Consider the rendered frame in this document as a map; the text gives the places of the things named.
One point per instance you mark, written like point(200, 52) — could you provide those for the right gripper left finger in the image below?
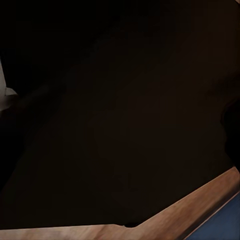
point(12, 148)

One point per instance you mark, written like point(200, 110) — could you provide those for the sofa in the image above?
point(222, 224)

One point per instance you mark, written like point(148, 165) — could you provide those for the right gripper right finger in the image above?
point(232, 148)

